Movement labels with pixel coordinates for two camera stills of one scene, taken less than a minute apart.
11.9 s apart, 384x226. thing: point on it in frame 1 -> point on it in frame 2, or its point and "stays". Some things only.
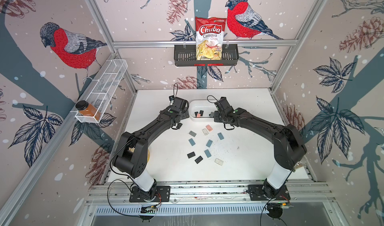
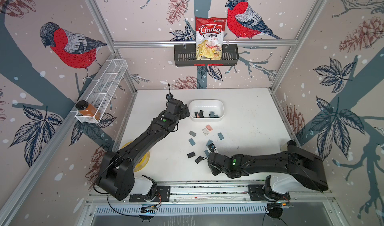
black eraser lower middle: (191, 155) stays
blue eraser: (221, 136) stays
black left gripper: (185, 113) stays
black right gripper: (217, 112) -> (213, 171)
